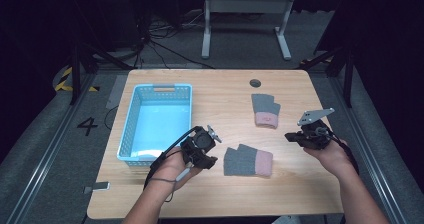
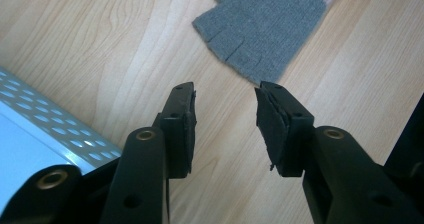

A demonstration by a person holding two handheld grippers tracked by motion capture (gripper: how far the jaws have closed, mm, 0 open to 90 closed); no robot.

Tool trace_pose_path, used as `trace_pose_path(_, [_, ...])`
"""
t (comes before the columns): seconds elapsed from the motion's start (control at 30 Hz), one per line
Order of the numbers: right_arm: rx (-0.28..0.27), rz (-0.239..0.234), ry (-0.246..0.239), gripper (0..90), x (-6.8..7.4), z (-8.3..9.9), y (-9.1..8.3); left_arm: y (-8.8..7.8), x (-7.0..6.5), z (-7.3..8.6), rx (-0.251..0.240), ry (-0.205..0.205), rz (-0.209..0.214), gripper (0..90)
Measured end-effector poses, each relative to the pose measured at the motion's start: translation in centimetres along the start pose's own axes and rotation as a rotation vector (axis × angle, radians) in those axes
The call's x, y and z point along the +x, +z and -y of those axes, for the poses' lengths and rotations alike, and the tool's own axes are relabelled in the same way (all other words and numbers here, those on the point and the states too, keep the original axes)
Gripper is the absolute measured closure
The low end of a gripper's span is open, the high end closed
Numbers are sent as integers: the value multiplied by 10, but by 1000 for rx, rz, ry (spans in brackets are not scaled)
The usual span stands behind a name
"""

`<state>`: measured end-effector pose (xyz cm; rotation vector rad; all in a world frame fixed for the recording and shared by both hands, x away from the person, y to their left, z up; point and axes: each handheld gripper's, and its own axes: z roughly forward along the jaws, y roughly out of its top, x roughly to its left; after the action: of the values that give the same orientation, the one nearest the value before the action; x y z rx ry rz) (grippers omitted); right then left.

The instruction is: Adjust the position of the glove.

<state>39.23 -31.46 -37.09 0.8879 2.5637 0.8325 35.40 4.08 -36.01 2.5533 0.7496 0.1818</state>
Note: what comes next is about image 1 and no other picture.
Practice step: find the black metal stand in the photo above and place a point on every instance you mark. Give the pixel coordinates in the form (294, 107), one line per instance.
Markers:
(348, 74)
(76, 70)

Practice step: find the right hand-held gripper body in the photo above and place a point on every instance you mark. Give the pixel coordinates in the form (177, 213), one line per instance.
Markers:
(315, 135)

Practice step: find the person's left hand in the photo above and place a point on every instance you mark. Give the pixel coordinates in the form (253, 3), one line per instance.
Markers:
(170, 170)

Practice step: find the aluminium floor rail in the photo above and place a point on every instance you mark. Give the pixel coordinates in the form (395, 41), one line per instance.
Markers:
(50, 150)
(366, 144)

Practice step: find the small silver flat device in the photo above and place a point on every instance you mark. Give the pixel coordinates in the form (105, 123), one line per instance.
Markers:
(100, 186)

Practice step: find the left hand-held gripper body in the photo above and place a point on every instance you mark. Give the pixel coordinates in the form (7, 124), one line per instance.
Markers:
(201, 139)

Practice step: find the person's right hand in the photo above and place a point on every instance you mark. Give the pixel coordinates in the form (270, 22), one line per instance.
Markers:
(331, 157)

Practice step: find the light blue plastic basket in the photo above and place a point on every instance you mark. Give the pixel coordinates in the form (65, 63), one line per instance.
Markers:
(160, 124)

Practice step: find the white metal desk frame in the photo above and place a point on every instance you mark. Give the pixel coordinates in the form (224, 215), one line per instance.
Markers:
(246, 4)

